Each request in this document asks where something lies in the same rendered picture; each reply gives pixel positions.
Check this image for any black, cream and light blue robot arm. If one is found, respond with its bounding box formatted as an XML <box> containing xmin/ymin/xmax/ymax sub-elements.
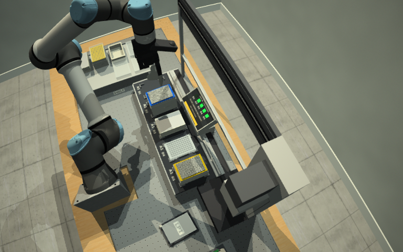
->
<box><xmin>29</xmin><ymin>0</ymin><xmax>156</xmax><ymax>194</ymax></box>

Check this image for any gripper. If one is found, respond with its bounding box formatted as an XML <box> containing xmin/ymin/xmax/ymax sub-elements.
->
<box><xmin>131</xmin><ymin>38</ymin><xmax>163</xmax><ymax>87</ymax></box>

